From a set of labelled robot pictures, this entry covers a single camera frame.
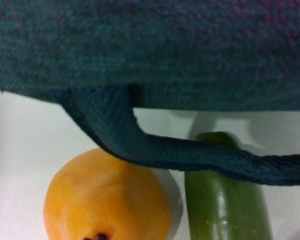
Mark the green cucumber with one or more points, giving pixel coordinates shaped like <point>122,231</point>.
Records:
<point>224,207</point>

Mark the orange pear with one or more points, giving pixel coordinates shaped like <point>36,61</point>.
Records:
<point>104,197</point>

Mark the dark teal fabric lunch bag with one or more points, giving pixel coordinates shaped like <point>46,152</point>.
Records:
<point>149,50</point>

